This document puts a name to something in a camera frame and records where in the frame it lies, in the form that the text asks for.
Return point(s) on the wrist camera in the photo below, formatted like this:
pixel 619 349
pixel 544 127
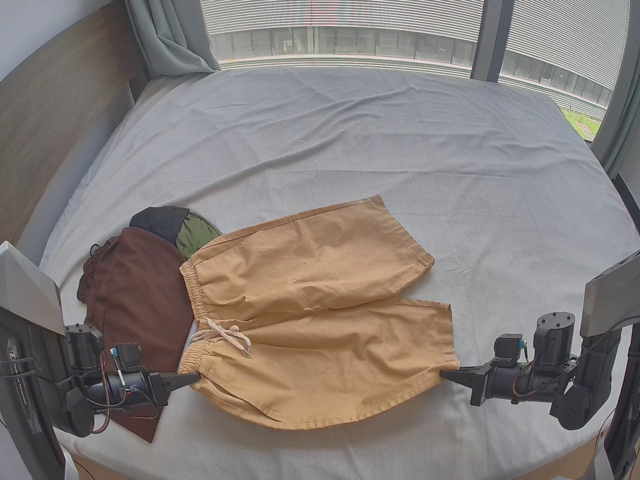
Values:
pixel 509 350
pixel 127 358

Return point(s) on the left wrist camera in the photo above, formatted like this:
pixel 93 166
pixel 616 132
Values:
pixel 127 358

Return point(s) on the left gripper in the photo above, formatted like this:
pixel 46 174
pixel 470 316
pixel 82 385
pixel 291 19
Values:
pixel 135 390

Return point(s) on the grey-green curtain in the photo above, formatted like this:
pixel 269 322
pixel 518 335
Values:
pixel 155 28
pixel 620 93

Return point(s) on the green garment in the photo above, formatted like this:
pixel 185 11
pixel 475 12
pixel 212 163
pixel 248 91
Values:
pixel 197 235

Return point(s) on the tan shorts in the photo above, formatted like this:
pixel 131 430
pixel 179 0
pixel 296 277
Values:
pixel 325 318

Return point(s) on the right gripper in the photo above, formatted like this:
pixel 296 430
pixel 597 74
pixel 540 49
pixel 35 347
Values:
pixel 505 383

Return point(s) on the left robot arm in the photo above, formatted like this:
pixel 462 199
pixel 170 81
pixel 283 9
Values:
pixel 25 288

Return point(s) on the window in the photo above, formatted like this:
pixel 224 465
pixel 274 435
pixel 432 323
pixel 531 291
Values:
pixel 350 8

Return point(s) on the bed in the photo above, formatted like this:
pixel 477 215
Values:
pixel 400 143

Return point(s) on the black garment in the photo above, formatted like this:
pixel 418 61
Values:
pixel 155 223

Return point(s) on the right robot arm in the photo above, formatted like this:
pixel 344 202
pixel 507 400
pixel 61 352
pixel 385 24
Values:
pixel 610 298

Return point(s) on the brown shorts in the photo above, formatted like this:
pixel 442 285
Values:
pixel 140 298

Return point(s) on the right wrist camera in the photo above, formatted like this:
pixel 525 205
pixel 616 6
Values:
pixel 509 350

